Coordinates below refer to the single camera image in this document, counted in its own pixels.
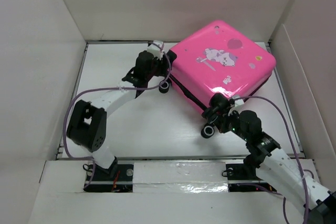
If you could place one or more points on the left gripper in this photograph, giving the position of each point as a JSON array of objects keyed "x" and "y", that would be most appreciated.
[{"x": 161, "y": 66}]

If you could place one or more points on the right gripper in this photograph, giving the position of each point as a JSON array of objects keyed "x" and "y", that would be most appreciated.
[{"x": 221, "y": 121}]

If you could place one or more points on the pink hard-shell suitcase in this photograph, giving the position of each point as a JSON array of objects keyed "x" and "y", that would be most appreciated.
[{"x": 214, "y": 64}]

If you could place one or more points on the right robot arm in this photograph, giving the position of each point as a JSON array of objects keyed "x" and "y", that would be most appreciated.
[{"x": 272, "y": 165}]

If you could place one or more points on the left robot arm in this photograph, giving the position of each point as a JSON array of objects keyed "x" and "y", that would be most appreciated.
[{"x": 86, "y": 122}]

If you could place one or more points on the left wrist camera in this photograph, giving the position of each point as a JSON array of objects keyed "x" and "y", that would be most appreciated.
[{"x": 156, "y": 48}]

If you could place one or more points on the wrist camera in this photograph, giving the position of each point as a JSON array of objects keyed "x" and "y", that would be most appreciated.
[
  {"x": 236, "y": 102},
  {"x": 156, "y": 48}
]

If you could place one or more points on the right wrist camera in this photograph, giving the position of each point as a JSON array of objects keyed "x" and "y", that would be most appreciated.
[{"x": 236, "y": 102}]

